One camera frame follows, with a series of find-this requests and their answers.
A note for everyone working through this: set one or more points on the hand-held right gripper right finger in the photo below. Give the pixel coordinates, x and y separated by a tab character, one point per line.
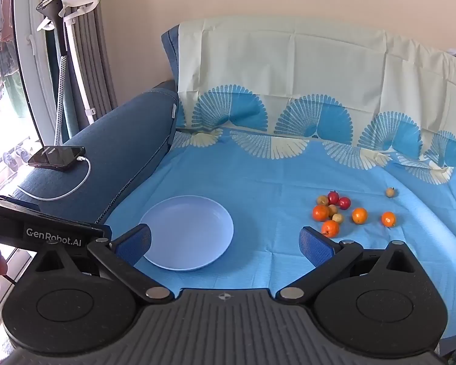
315	245

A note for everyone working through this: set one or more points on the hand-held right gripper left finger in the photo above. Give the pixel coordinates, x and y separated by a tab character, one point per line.
135	245

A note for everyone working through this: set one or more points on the orange mandarin with stem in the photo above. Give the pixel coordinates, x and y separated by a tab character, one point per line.
330	228

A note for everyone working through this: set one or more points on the small orange mandarin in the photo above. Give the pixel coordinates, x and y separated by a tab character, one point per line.
388	219
359	215
321	213

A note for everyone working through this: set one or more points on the tan longan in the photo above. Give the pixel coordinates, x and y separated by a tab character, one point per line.
390	192
322	200
333	210
338	218

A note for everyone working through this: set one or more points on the small red crabapple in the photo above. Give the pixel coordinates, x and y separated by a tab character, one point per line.
344	202
333	197

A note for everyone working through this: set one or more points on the pale blue round plate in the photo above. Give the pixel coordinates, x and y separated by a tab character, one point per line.
190	232

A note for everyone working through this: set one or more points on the grey shoe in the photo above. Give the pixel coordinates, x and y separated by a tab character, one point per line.
10	161
22	154

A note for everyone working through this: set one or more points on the blue printed bed sheet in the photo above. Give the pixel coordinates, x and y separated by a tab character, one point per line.
288	167

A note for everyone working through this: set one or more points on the black smartphone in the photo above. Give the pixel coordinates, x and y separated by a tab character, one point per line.
55	156

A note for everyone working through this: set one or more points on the blue fabric sofa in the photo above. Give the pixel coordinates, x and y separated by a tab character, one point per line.
117	140

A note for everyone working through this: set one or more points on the teal curtain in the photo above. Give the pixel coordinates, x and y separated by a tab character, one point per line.
51	64

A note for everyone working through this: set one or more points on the blue sofa back cushion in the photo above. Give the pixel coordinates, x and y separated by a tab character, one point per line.
171	53

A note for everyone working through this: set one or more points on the grey curtain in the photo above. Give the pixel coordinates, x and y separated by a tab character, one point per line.
98	45

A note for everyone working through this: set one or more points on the pink hanging garment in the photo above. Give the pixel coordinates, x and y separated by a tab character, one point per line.
7	15

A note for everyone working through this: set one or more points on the black garment steamer head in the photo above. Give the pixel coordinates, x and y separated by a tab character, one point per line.
47	5

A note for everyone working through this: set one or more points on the white steamer hanger stand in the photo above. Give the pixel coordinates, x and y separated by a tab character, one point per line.
91	0

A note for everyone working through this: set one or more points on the white window frame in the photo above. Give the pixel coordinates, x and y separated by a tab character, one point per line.
34	64

